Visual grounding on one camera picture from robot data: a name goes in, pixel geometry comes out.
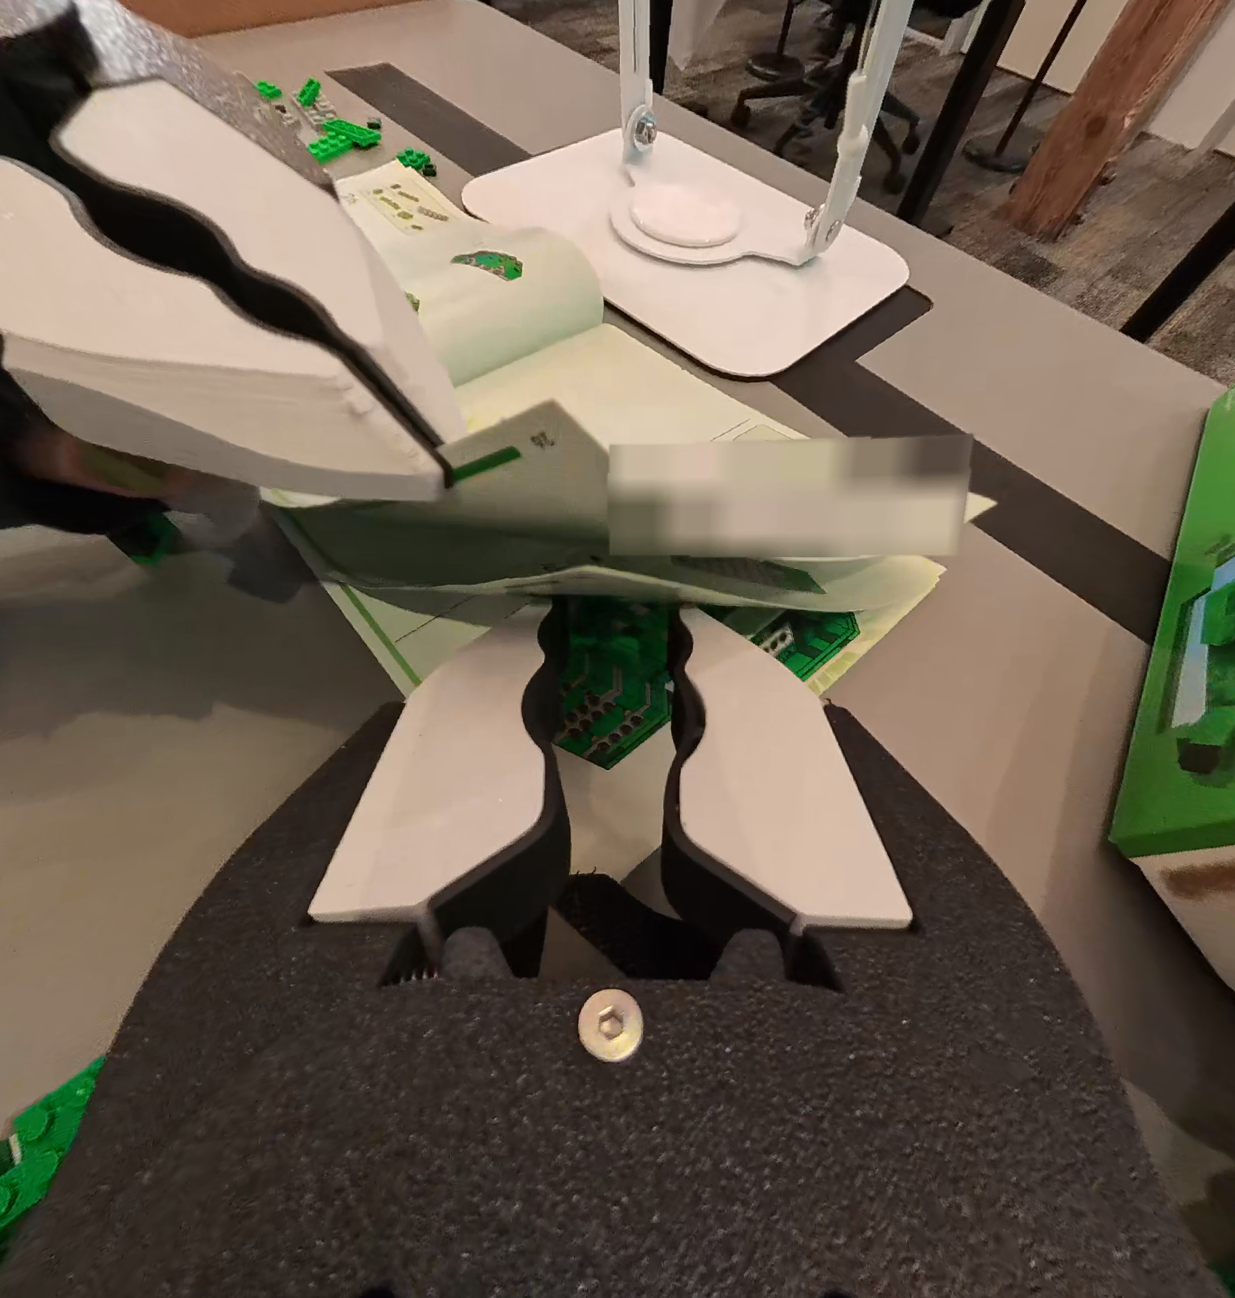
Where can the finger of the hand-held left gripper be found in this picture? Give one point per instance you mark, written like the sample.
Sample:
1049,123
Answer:
273,224
121,305

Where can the green brick assembly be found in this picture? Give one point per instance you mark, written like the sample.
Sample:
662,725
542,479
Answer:
153,540
19,1167

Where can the brick instruction booklet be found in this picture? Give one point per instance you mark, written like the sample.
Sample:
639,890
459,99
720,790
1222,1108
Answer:
678,386

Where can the black table leg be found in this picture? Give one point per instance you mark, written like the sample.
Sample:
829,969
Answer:
1195,265
968,102

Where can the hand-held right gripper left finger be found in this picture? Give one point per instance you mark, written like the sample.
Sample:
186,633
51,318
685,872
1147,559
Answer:
445,812

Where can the black round-base stand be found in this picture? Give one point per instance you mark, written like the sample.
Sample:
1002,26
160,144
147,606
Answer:
1002,153

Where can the wooden post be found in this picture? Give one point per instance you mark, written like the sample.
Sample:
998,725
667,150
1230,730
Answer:
1114,112

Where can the grey desk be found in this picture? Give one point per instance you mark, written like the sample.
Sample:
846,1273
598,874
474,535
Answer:
171,812

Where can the pile of loose bricks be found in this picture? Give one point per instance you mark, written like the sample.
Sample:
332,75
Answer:
344,137

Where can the black office chair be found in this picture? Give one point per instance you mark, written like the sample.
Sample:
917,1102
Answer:
779,72

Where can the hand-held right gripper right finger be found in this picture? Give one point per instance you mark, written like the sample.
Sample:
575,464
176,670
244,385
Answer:
779,812

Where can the green toy brick box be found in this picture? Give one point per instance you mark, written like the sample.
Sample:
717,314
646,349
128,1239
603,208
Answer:
1185,711

